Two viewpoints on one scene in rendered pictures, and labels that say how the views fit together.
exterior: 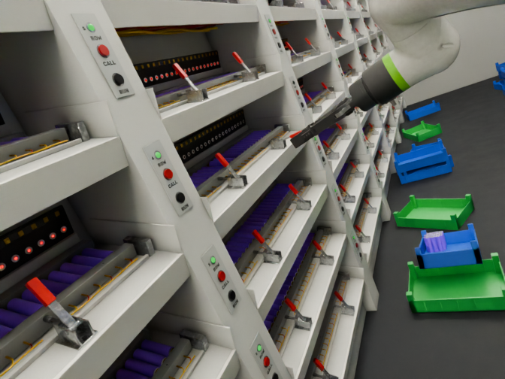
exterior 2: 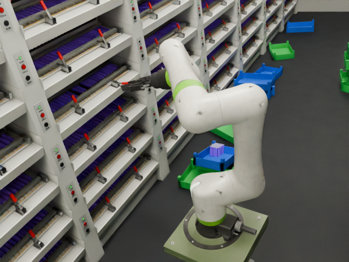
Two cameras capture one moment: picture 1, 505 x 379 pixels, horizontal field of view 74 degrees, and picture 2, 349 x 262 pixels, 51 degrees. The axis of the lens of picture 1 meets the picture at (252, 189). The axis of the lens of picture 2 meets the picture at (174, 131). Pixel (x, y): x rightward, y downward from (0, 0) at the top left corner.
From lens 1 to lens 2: 1.00 m
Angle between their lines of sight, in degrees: 18
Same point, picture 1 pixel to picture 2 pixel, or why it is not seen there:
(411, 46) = not seen: hidden behind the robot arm
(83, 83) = (14, 81)
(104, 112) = (20, 93)
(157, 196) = (36, 125)
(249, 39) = (116, 10)
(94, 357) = (6, 179)
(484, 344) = not seen: hidden behind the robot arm
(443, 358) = (177, 212)
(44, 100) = not seen: outside the picture
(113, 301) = (13, 161)
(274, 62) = (128, 29)
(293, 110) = (134, 59)
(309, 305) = (110, 171)
